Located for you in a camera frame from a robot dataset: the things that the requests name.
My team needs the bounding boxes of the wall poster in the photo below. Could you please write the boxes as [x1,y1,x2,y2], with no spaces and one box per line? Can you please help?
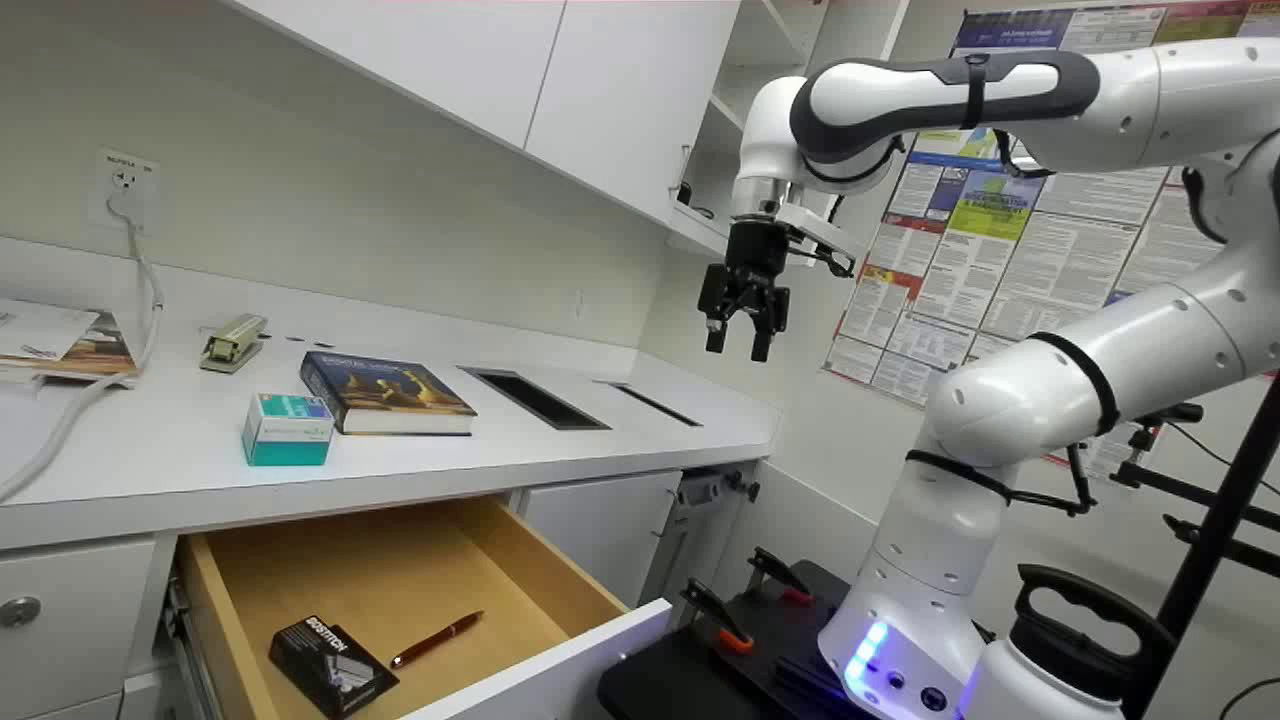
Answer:
[821,0,1280,411]

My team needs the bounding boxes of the white power cable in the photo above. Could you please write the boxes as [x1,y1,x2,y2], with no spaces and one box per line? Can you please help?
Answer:
[0,197,169,506]

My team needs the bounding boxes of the stack of magazines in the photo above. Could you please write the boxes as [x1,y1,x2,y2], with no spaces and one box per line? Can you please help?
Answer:
[0,296,136,385]

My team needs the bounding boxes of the black tripod stand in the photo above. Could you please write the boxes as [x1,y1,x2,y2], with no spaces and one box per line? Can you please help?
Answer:
[1115,375,1280,720]

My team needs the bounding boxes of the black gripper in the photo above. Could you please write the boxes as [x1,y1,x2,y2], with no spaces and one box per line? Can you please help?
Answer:
[694,219,786,362]

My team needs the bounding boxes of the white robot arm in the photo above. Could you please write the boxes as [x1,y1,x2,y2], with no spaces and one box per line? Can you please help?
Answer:
[701,35,1280,720]

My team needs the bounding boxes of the black staples box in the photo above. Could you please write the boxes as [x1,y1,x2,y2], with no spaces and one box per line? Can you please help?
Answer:
[269,615,394,720]

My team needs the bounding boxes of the teal and white small box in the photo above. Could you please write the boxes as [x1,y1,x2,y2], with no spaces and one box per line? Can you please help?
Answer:
[239,390,331,468]

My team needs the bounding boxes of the white wall outlet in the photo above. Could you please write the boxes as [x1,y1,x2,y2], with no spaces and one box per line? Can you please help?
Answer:
[92,152,158,226]

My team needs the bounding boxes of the white lower cabinet door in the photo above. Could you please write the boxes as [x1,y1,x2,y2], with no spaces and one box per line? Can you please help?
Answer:
[512,473,680,603]

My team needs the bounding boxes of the wooden drawer with white front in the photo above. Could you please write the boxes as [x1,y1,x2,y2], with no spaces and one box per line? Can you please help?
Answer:
[174,501,672,720]

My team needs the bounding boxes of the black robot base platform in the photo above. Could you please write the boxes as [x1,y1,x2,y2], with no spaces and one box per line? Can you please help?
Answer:
[596,546,872,720]

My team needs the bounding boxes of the white lower left cabinet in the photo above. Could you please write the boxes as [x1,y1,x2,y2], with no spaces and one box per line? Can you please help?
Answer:
[0,534,173,720]

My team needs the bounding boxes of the white upper cabinets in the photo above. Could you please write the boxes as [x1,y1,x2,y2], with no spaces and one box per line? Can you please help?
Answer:
[227,0,911,253]

